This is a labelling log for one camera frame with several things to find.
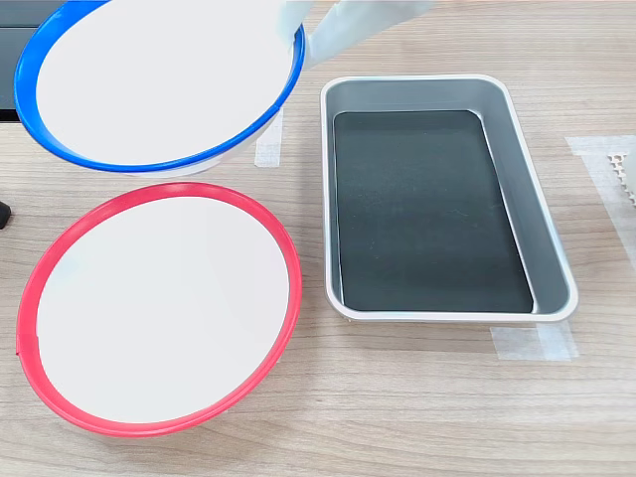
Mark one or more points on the white plate blue rim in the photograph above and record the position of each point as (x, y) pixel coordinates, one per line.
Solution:
(149, 74)

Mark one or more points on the clear tape strip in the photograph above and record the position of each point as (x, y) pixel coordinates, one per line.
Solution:
(534, 343)
(601, 179)
(269, 151)

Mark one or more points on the black tray mat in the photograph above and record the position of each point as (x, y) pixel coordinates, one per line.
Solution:
(422, 213)

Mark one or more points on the black glossy device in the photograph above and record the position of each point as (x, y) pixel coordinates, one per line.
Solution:
(7, 64)

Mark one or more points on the pale perforated plate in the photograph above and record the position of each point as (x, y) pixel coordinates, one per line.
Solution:
(616, 166)

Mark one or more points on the steel tray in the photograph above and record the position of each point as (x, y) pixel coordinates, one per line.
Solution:
(546, 258)

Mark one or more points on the white plate red rim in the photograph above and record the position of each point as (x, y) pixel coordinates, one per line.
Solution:
(159, 308)

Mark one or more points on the small black object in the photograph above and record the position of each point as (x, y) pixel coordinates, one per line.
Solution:
(4, 214)

